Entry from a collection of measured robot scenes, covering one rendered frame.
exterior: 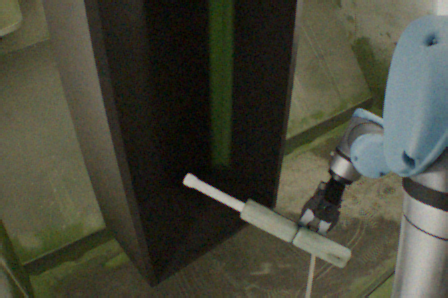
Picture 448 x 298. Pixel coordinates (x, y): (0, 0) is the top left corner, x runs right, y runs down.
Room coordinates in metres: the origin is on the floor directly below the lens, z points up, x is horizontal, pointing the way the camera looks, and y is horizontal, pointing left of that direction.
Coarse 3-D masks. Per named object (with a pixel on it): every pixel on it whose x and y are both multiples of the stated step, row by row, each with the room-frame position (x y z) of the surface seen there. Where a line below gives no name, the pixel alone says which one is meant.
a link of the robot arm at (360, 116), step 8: (360, 112) 0.75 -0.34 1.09; (368, 112) 0.78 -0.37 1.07; (352, 120) 0.77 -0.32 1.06; (360, 120) 0.74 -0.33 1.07; (368, 120) 0.73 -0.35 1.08; (376, 120) 0.72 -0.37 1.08; (352, 128) 0.73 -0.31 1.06; (344, 136) 0.76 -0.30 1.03; (344, 144) 0.74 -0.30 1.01; (344, 152) 0.73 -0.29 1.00
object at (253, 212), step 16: (192, 176) 0.85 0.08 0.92; (208, 192) 0.81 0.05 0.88; (240, 208) 0.77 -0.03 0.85; (256, 208) 0.75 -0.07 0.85; (256, 224) 0.73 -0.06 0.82; (272, 224) 0.72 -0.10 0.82; (288, 224) 0.71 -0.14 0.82; (288, 240) 0.69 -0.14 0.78; (304, 240) 0.67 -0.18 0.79; (320, 240) 0.66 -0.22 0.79; (320, 256) 0.64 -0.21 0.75; (336, 256) 0.63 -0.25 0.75
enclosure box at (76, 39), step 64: (64, 0) 0.80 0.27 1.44; (128, 0) 1.14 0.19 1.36; (192, 0) 1.27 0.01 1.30; (256, 0) 1.20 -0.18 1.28; (64, 64) 0.93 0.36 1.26; (128, 64) 1.15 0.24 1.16; (192, 64) 1.30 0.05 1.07; (256, 64) 1.22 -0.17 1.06; (128, 128) 1.17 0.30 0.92; (192, 128) 1.34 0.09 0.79; (256, 128) 1.25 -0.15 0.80; (128, 192) 0.78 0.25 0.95; (192, 192) 1.29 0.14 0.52; (256, 192) 1.27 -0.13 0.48; (128, 256) 0.97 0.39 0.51; (192, 256) 0.98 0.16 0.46
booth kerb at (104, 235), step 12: (372, 96) 2.57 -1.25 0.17; (348, 108) 2.44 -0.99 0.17; (360, 108) 2.50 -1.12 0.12; (324, 120) 2.31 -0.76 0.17; (336, 120) 2.37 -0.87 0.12; (348, 120) 2.43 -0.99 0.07; (300, 132) 2.20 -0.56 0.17; (312, 132) 2.25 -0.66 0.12; (324, 132) 2.31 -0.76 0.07; (288, 144) 2.15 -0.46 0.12; (300, 144) 2.20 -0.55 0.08; (84, 240) 1.48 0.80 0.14; (96, 240) 1.51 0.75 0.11; (108, 240) 1.54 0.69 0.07; (48, 252) 1.39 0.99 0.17; (60, 252) 1.41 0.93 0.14; (72, 252) 1.44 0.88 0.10; (84, 252) 1.47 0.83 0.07; (24, 264) 1.32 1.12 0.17; (36, 264) 1.34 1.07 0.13; (48, 264) 1.37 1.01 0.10; (60, 264) 1.40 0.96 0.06
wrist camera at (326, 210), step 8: (328, 184) 0.73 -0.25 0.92; (336, 184) 0.72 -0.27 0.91; (328, 192) 0.70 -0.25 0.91; (336, 192) 0.70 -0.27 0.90; (320, 200) 0.69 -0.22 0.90; (328, 200) 0.68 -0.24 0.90; (336, 200) 0.68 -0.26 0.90; (320, 208) 0.66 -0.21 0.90; (328, 208) 0.66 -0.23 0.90; (336, 208) 0.66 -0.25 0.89; (320, 216) 0.65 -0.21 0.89; (328, 216) 0.64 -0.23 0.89
